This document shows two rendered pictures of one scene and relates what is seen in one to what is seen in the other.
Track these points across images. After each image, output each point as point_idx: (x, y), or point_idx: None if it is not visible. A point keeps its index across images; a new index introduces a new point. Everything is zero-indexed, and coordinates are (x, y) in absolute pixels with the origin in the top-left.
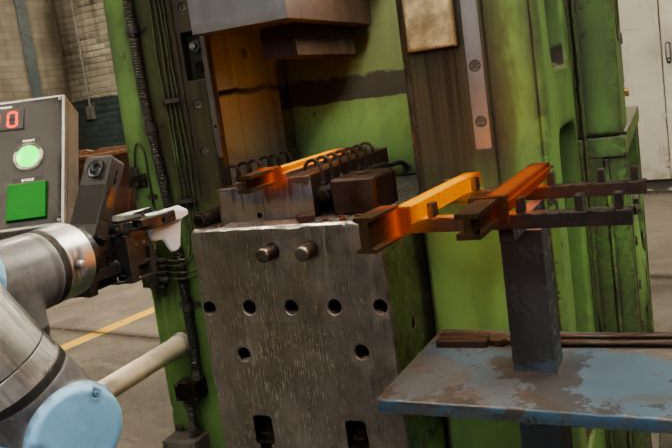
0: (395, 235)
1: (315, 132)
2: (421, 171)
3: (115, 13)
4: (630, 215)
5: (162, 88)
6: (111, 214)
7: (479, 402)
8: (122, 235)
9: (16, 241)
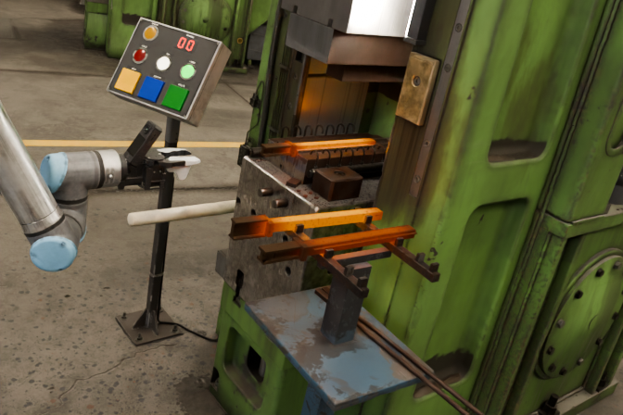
0: (260, 233)
1: (384, 115)
2: (379, 187)
3: None
4: (360, 294)
5: (282, 56)
6: (145, 154)
7: (278, 334)
8: (147, 165)
9: (82, 157)
